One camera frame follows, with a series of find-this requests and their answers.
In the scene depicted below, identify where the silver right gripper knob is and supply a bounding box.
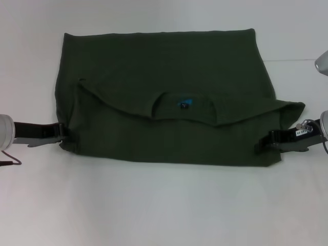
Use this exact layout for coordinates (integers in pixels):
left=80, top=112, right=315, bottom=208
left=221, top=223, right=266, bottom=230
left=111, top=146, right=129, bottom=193
left=295, top=119, right=314, bottom=133

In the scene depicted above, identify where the dark green FREE! t-shirt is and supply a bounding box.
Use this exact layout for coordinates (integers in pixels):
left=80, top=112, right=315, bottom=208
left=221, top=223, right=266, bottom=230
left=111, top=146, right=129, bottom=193
left=53, top=28, right=306, bottom=170

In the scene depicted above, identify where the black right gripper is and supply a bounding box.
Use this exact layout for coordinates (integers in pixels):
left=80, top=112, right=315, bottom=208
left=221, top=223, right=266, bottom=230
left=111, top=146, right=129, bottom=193
left=254, top=125, right=325, bottom=155

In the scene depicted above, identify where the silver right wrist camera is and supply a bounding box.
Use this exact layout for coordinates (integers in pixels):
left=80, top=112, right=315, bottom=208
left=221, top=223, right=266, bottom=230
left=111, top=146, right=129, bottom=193
left=314, top=50, right=328, bottom=76

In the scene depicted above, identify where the left arm cable with plug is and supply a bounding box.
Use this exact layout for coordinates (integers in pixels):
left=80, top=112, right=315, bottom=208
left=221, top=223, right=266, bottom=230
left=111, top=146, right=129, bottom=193
left=0, top=150, right=23, bottom=167

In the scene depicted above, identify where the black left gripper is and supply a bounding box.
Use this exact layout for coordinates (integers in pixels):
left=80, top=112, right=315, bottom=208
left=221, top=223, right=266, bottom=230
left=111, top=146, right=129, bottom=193
left=12, top=121, right=70, bottom=149

